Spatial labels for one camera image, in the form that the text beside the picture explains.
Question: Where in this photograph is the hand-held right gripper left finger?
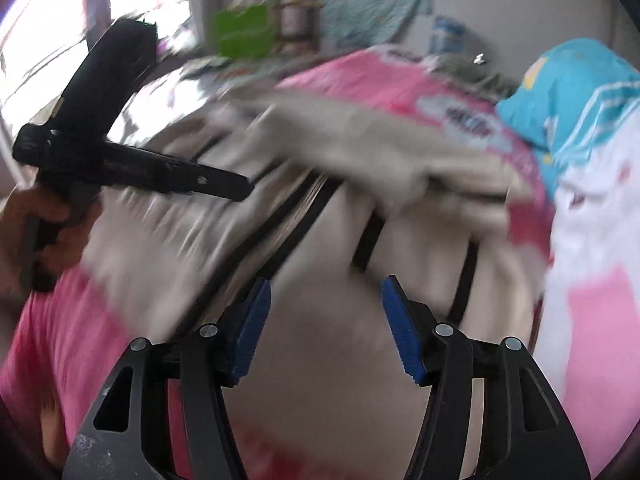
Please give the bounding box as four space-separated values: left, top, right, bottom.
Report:
62 277 273 480

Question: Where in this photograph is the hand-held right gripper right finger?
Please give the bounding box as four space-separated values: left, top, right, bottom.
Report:
380 275 593 480

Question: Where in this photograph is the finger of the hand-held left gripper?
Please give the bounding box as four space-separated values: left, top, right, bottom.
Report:
102 142 253 203

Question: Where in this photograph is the beige zip jacket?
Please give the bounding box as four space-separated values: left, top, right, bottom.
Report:
82 85 551 480

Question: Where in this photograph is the person's left hand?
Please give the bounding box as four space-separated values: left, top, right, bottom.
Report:
0 182 103 311

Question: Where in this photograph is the glass-topped table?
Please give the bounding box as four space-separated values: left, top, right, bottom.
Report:
105 55 241 136

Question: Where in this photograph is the green paper shopping bag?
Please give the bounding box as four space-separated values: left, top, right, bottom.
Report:
210 4 276 61

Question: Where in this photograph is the wooden chair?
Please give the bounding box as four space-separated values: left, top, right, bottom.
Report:
272 0 326 56

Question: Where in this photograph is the pink patterned fleece blanket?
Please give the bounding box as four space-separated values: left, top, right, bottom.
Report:
0 45 556 480

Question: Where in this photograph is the white and pink quilt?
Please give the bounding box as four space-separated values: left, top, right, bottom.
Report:
535 110 640 480

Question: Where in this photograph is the grey-green embroidered pillow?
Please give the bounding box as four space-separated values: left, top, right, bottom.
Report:
425 52 516 96

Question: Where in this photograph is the blue and pink quilt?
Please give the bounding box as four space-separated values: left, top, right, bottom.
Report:
495 37 640 201

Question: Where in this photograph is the large clear water jug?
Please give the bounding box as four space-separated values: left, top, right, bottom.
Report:
430 15 468 56

